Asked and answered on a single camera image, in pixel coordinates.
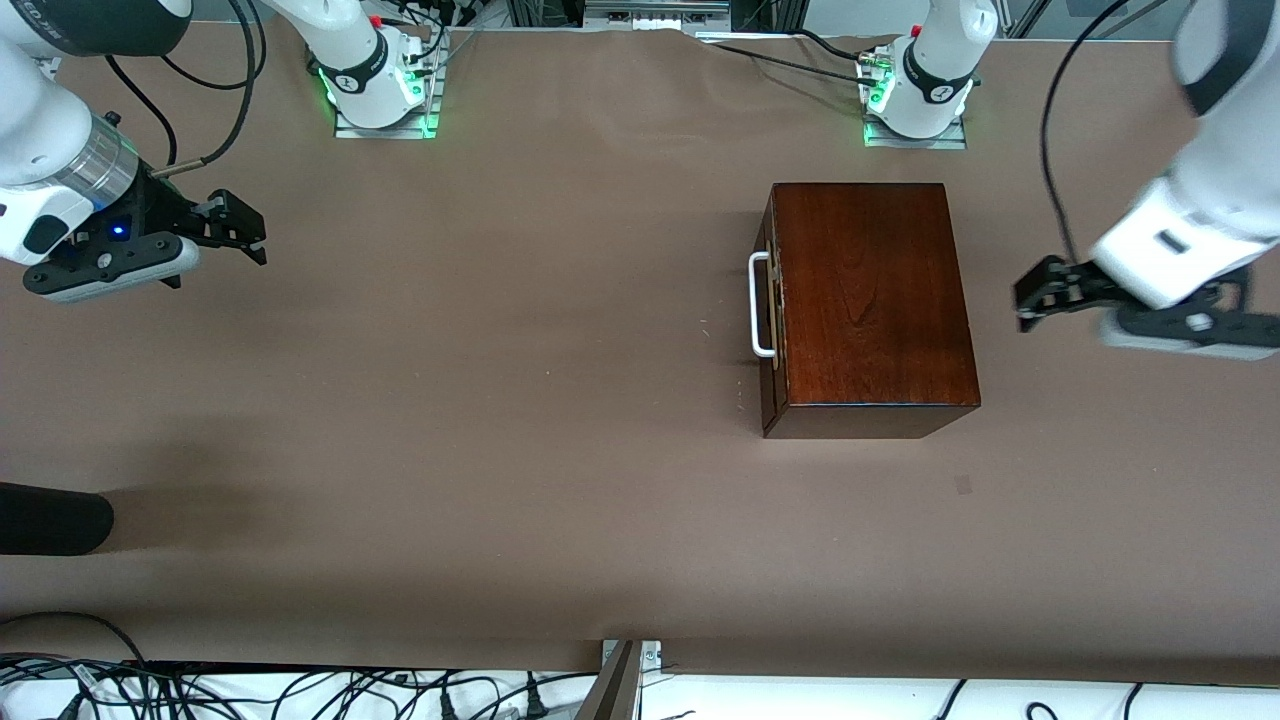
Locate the aluminium frame post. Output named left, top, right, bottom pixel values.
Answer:
left=572, top=640, right=663, bottom=720

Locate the black base cable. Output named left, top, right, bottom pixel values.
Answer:
left=795, top=28, right=866, bottom=61
left=715, top=44, right=886, bottom=77

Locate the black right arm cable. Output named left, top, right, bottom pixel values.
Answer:
left=103, top=52, right=179, bottom=167
left=148, top=0, right=257, bottom=181

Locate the brown table cover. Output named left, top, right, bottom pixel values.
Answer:
left=0, top=20, right=1280, bottom=687

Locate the dark brown wooden box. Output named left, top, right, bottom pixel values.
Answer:
left=760, top=182, right=982, bottom=440

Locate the black cylindrical object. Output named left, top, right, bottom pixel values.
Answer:
left=0, top=482, right=115, bottom=557

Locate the wooden drawer with white handle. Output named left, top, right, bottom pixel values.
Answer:
left=749, top=200, right=791, bottom=426

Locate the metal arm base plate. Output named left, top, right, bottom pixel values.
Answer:
left=862, top=45, right=969, bottom=151
left=333, top=40, right=442, bottom=140

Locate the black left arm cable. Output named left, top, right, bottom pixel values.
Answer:
left=1040, top=0, right=1143, bottom=267

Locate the silver frame rail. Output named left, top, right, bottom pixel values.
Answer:
left=583, top=0, right=733, bottom=31

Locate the black cable bundle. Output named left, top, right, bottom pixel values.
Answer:
left=0, top=655, right=601, bottom=720

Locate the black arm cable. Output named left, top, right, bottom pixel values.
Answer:
left=148, top=0, right=257, bottom=181
left=103, top=52, right=179, bottom=167
left=1040, top=0, right=1143, bottom=267

